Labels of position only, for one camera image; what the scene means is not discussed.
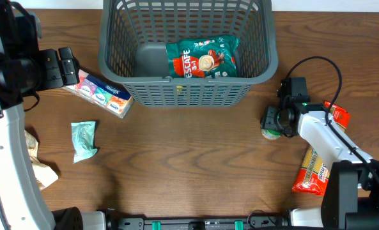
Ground green lidded jar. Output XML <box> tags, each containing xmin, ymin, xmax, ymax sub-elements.
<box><xmin>261</xmin><ymin>129</ymin><xmax>282</xmax><ymax>141</ymax></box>

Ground colourful Kleenex tissue multipack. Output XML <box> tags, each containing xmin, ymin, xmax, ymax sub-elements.
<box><xmin>63</xmin><ymin>70</ymin><xmax>134</xmax><ymax>118</ymax></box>

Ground red yellow spaghetti packet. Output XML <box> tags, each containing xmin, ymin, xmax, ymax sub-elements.
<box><xmin>292</xmin><ymin>105</ymin><xmax>351</xmax><ymax>196</ymax></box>

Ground mint green tissue packet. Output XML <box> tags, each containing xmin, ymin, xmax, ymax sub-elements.
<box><xmin>71</xmin><ymin>121</ymin><xmax>98</xmax><ymax>163</ymax></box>

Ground grey plastic slatted basket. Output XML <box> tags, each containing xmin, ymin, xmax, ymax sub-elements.
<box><xmin>98</xmin><ymin>0</ymin><xmax>279</xmax><ymax>107</ymax></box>

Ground green Nescafe coffee bag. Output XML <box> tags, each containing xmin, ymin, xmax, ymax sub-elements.
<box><xmin>166</xmin><ymin>35</ymin><xmax>240</xmax><ymax>79</ymax></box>

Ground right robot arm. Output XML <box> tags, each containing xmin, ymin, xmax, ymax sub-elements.
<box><xmin>261</xmin><ymin>77</ymin><xmax>379</xmax><ymax>229</ymax></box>

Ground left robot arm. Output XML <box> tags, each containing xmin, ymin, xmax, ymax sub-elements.
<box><xmin>0</xmin><ymin>0</ymin><xmax>107</xmax><ymax>229</ymax></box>

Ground brown white snack bag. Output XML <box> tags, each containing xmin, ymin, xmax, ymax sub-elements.
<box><xmin>25</xmin><ymin>131</ymin><xmax>59</xmax><ymax>191</ymax></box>

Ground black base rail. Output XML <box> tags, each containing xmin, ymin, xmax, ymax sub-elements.
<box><xmin>105</xmin><ymin>209</ymin><xmax>289</xmax><ymax>230</ymax></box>

